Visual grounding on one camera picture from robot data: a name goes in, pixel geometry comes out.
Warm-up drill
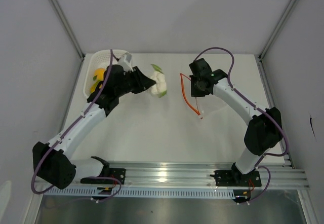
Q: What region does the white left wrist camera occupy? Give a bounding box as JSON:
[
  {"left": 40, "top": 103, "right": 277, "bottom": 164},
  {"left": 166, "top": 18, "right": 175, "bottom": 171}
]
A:
[{"left": 117, "top": 52, "right": 133, "bottom": 72}]

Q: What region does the white cauliflower with green leaves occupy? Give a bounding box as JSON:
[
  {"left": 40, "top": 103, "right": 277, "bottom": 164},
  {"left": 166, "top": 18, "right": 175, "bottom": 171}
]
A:
[{"left": 148, "top": 64, "right": 167, "bottom": 98}]

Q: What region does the left aluminium frame post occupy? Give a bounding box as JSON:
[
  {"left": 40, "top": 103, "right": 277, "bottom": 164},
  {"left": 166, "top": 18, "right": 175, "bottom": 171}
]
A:
[{"left": 48, "top": 0, "right": 85, "bottom": 60}]

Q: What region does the orange fruit with leaf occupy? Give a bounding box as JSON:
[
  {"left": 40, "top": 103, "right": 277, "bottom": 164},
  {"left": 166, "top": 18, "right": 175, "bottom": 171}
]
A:
[{"left": 93, "top": 68, "right": 106, "bottom": 81}]

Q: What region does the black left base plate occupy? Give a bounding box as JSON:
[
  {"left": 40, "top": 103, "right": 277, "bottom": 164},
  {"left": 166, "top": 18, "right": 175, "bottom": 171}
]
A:
[{"left": 80, "top": 168, "right": 126, "bottom": 184}]

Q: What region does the white slotted cable duct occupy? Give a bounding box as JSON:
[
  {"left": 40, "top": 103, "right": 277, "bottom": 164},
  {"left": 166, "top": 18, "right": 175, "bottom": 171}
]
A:
[{"left": 45, "top": 186, "right": 235, "bottom": 199}]

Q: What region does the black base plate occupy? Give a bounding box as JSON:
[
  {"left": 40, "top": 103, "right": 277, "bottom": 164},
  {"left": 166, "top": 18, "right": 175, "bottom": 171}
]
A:
[
  {"left": 210, "top": 170, "right": 262, "bottom": 187},
  {"left": 80, "top": 168, "right": 126, "bottom": 184}
]

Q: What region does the white perforated plastic basket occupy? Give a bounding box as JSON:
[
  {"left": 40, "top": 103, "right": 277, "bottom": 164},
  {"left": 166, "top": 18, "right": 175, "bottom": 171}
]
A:
[{"left": 83, "top": 50, "right": 111, "bottom": 98}]

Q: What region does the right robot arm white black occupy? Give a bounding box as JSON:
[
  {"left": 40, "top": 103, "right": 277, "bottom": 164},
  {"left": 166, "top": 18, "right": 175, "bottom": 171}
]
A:
[{"left": 189, "top": 58, "right": 282, "bottom": 185}]

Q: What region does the right aluminium frame post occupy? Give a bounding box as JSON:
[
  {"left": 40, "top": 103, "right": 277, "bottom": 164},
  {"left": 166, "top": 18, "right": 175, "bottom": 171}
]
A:
[{"left": 258, "top": 0, "right": 299, "bottom": 62}]

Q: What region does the aluminium mounting rail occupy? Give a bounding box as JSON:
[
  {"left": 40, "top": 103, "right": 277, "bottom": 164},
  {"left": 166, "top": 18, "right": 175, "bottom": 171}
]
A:
[{"left": 33, "top": 161, "right": 310, "bottom": 190}]

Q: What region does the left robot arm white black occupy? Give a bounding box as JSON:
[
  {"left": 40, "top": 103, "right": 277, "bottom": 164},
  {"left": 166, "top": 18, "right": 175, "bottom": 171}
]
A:
[{"left": 32, "top": 64, "right": 156, "bottom": 189}]

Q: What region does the clear zip bag orange zipper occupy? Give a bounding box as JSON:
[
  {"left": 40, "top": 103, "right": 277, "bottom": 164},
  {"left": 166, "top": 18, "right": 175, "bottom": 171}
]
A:
[{"left": 179, "top": 72, "right": 228, "bottom": 120}]

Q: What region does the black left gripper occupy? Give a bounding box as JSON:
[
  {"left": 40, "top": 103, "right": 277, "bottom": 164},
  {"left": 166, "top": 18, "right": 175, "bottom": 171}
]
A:
[{"left": 115, "top": 66, "right": 155, "bottom": 97}]

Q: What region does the green orange mango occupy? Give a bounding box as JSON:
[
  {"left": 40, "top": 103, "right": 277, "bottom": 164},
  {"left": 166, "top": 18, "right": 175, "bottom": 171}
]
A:
[{"left": 90, "top": 81, "right": 103, "bottom": 94}]

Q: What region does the aluminium frame post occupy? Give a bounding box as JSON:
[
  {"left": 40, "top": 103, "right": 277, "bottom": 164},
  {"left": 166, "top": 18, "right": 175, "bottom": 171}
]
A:
[
  {"left": 48, "top": 0, "right": 85, "bottom": 60},
  {"left": 258, "top": 0, "right": 299, "bottom": 62}
]

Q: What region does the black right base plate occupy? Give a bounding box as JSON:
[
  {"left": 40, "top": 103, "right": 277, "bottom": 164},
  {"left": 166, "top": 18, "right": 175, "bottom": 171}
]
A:
[{"left": 210, "top": 170, "right": 262, "bottom": 187}]

